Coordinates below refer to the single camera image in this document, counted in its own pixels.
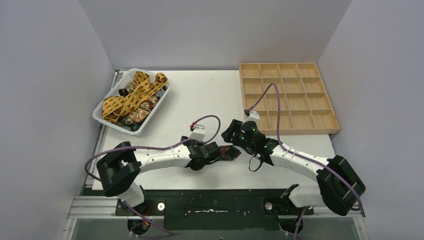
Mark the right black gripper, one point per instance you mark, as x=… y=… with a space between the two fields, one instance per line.
x=229 y=135

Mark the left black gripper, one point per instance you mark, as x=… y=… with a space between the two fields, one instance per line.
x=214 y=150

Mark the dark floral tie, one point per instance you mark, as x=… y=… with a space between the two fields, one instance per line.
x=227 y=153

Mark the wooden compartment tray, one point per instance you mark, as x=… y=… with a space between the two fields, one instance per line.
x=290 y=98

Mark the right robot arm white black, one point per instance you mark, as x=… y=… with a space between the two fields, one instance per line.
x=336 y=184

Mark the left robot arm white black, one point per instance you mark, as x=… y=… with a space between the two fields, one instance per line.
x=119 y=167

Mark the beige floral tie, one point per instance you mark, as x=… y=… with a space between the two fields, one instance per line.
x=142 y=99

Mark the yellow patterned tie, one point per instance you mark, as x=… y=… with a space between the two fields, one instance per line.
x=113 y=106

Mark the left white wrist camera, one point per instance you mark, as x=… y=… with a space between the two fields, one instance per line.
x=198 y=132

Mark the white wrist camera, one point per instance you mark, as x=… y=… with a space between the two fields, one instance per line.
x=252 y=116
x=198 y=132

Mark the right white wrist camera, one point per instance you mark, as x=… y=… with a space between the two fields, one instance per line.
x=252 y=116

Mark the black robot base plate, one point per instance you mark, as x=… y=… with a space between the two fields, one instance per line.
x=210 y=210

